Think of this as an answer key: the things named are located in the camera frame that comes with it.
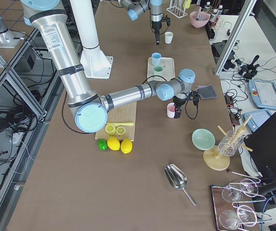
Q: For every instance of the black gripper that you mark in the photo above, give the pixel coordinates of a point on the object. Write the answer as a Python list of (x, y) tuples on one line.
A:
[(178, 101), (156, 25)]

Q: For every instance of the metal muddler tool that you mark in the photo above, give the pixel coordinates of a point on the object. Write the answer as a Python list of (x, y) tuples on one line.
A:
[(198, 13)]

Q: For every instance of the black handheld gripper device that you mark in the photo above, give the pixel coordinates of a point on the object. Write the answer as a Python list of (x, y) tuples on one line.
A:
[(248, 71)]

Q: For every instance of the clear glass on stand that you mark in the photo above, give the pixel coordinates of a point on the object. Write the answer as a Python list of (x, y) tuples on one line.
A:
[(229, 144)]

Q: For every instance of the whole yellow lemon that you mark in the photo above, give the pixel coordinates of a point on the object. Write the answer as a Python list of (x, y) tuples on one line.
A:
[(113, 143), (126, 146)]

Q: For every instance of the wooden cutting board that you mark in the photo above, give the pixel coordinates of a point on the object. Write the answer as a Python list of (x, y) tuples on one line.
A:
[(123, 114)]

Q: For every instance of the cream rectangular tray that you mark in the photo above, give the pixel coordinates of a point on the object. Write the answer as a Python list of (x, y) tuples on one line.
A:
[(168, 69)]

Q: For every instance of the wine glass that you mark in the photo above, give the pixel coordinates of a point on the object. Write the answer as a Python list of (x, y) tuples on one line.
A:
[(234, 192), (243, 217)]

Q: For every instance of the cream plastic cup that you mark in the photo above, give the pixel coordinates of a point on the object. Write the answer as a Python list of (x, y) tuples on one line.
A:
[(168, 37)]

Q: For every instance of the grey folded cloth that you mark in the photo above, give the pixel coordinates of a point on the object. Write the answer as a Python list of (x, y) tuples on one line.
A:
[(206, 92)]

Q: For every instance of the metal scoop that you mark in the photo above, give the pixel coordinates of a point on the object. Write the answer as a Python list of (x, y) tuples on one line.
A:
[(178, 180)]

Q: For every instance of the yellow plastic knife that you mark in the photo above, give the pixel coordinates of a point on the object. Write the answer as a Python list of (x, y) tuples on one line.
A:
[(121, 124)]

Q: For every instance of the blue plastic cup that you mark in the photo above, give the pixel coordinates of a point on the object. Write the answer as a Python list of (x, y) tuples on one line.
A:
[(156, 58)]

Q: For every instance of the aluminium frame post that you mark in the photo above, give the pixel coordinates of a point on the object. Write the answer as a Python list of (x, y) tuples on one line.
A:
[(244, 14)]

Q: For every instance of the lemon half slice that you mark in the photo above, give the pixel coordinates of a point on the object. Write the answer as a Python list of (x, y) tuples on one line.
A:
[(110, 129), (120, 130)]

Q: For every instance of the pink bowl with ice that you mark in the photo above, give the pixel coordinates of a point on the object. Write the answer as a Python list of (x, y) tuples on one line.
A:
[(201, 21)]

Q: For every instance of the yellow cup on rack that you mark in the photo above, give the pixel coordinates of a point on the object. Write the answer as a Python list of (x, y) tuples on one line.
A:
[(186, 4)]

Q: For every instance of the pink plastic cup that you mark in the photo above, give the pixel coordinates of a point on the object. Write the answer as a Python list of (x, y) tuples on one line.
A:
[(170, 109)]

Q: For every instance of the blue teach pendant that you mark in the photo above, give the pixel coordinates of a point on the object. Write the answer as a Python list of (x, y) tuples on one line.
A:
[(263, 93), (258, 117)]

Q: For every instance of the mint green bowl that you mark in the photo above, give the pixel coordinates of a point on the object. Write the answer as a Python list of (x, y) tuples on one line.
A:
[(203, 139)]

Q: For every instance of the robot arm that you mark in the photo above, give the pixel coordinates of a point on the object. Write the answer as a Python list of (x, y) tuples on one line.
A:
[(135, 10), (88, 108)]

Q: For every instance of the wooden cup tree stand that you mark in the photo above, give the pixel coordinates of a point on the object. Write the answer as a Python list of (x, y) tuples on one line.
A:
[(217, 161)]

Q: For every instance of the green plastic cup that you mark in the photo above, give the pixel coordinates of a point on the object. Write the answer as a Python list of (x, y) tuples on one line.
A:
[(158, 70)]

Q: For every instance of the white wire cup rack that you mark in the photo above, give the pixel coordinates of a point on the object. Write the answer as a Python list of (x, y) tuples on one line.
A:
[(176, 9)]

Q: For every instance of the green lime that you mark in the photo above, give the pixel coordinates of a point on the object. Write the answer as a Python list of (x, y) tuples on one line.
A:
[(102, 145)]

